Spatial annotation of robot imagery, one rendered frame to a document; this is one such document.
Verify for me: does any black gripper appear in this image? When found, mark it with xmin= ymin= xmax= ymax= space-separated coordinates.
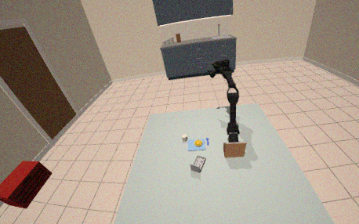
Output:
xmin=207 ymin=60 xmax=223 ymax=78

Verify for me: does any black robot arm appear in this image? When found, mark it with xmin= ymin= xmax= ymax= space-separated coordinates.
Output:
xmin=213 ymin=60 xmax=239 ymax=143

